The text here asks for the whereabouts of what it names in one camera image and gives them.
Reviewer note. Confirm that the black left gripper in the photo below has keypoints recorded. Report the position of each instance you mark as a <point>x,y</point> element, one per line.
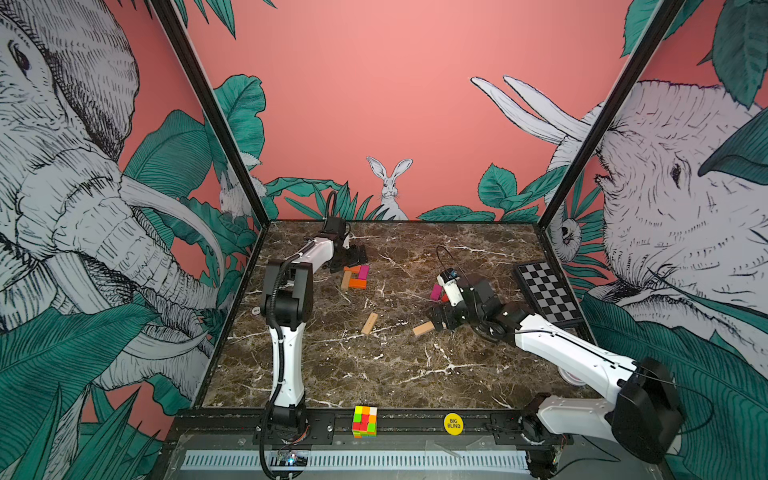
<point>356,260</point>

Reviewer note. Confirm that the colourful puzzle cube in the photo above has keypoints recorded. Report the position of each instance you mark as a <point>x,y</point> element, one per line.
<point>365,421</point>

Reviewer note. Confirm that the small circuit board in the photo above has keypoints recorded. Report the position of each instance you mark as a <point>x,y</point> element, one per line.
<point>289,459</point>

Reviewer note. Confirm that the yellow big blind chip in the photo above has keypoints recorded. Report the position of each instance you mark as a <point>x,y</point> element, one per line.
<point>453,424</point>

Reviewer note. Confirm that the magenta block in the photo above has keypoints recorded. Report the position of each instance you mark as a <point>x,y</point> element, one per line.
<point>436,293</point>
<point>363,272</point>

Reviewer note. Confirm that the black white checkerboard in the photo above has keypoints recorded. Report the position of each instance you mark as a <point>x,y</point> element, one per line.
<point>547,294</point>

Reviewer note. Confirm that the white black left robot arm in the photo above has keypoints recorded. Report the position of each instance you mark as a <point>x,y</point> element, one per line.
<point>288,295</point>

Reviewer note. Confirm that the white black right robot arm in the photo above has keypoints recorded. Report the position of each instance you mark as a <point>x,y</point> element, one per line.
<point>639,405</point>

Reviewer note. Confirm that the black front rail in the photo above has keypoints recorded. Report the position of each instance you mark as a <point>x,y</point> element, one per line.
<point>501,424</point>

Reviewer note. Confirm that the natural wood block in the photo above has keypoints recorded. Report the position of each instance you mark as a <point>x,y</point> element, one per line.
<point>346,280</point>
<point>423,328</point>
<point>369,324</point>

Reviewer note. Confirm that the pink round button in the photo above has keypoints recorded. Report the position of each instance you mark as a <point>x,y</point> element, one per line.
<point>570,378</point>

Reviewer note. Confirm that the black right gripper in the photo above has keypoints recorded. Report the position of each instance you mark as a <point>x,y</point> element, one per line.
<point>448,311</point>

